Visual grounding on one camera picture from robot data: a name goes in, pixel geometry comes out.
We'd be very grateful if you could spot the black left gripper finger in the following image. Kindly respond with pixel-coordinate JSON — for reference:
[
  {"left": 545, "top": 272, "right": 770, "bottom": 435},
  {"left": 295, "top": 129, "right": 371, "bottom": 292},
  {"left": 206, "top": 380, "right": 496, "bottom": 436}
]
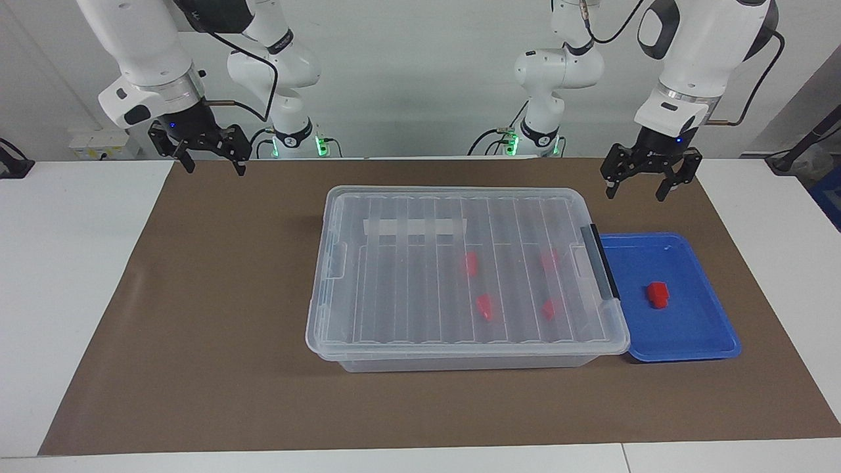
[
  {"left": 602, "top": 143, "right": 630, "bottom": 200},
  {"left": 656, "top": 148, "right": 703, "bottom": 202}
]

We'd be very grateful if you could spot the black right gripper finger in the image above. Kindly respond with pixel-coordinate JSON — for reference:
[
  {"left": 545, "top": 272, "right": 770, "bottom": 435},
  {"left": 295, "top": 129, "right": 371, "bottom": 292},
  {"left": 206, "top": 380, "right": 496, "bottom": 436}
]
[
  {"left": 148, "top": 124, "right": 196, "bottom": 175},
  {"left": 221, "top": 125, "right": 252, "bottom": 176}
]

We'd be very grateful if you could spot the clear ribbed plastic lid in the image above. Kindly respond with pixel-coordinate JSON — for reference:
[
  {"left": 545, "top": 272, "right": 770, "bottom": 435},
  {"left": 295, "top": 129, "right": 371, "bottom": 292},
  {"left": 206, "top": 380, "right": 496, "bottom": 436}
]
[{"left": 305, "top": 186, "right": 631, "bottom": 359}]

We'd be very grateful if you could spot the blue plastic tray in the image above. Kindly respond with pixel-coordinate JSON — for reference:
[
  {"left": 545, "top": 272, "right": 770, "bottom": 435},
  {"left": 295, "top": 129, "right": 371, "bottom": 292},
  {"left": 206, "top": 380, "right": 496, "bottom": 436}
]
[{"left": 599, "top": 232, "right": 742, "bottom": 363}]

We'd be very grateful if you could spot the clear plastic storage box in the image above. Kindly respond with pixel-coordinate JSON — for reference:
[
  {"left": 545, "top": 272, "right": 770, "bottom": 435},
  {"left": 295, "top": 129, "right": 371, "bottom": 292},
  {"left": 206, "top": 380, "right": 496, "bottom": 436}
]
[{"left": 319, "top": 191, "right": 630, "bottom": 374}]

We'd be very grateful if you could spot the black stand pole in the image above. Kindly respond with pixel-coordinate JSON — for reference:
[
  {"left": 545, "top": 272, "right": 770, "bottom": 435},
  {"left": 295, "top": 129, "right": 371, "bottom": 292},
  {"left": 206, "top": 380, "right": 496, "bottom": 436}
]
[{"left": 765, "top": 105, "right": 841, "bottom": 175}]

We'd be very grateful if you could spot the blue storage crate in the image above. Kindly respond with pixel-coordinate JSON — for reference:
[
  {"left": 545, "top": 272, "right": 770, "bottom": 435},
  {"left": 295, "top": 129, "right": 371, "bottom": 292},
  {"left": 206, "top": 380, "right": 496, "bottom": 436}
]
[{"left": 809, "top": 164, "right": 841, "bottom": 232}]

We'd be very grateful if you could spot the black clamp object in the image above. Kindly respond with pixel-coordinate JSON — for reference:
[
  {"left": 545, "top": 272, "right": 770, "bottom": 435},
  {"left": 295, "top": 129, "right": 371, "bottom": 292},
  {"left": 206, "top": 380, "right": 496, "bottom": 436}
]
[{"left": 0, "top": 138, "right": 35, "bottom": 179}]

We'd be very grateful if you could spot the brown table mat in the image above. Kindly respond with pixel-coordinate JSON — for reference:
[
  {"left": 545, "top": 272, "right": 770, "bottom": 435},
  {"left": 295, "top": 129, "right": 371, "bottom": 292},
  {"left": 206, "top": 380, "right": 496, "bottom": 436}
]
[{"left": 38, "top": 158, "right": 841, "bottom": 456}]

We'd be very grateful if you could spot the black right base cable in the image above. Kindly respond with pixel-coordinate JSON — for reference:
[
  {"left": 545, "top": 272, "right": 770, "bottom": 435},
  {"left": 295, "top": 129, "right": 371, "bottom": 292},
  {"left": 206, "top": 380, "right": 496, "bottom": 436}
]
[{"left": 246, "top": 128, "right": 273, "bottom": 158}]

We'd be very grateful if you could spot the black base cable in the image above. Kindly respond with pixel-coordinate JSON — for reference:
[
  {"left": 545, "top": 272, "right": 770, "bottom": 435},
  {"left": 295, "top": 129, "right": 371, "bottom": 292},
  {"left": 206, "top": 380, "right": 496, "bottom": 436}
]
[
  {"left": 468, "top": 128, "right": 513, "bottom": 156},
  {"left": 246, "top": 128, "right": 273, "bottom": 158}
]

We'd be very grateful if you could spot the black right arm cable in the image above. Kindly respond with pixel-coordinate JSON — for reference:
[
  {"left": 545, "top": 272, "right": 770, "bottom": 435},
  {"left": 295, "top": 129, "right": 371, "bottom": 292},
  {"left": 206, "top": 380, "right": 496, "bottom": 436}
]
[{"left": 200, "top": 30, "right": 280, "bottom": 122}]

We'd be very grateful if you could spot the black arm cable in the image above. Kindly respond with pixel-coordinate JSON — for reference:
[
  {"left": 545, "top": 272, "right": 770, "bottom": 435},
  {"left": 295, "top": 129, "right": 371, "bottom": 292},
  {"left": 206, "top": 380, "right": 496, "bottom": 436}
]
[
  {"left": 200, "top": 30, "right": 280, "bottom": 122},
  {"left": 578, "top": 0, "right": 786, "bottom": 125}
]

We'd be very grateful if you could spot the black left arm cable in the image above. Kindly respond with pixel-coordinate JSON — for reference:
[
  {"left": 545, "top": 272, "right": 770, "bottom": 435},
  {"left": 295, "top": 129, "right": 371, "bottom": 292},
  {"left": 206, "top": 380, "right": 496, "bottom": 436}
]
[{"left": 578, "top": 0, "right": 786, "bottom": 125}]

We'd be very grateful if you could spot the white wall power strip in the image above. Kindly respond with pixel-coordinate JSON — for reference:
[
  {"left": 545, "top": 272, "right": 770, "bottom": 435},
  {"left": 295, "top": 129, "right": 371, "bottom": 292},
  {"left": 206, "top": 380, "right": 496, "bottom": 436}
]
[{"left": 69, "top": 129, "right": 142, "bottom": 160}]

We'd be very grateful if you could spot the black box latch handle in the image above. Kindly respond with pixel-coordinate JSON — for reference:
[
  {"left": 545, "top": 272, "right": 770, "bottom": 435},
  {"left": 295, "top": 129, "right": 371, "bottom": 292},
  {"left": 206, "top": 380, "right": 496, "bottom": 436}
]
[{"left": 581, "top": 224, "right": 621, "bottom": 302}]

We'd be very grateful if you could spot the black left base cable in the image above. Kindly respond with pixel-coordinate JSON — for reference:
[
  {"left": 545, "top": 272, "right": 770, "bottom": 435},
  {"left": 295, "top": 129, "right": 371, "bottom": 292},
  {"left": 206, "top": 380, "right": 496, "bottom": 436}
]
[{"left": 468, "top": 128, "right": 513, "bottom": 156}]

